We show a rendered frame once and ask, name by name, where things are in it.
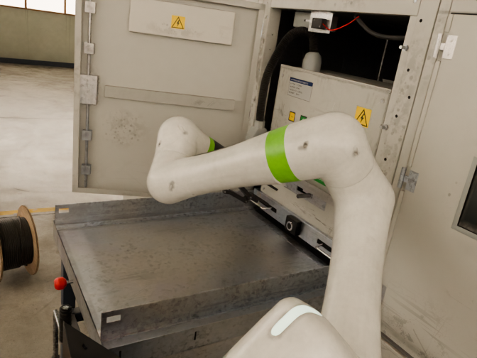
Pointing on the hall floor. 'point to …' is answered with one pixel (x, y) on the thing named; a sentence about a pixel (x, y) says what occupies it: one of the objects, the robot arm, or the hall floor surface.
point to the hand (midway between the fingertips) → (263, 191)
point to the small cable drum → (19, 243)
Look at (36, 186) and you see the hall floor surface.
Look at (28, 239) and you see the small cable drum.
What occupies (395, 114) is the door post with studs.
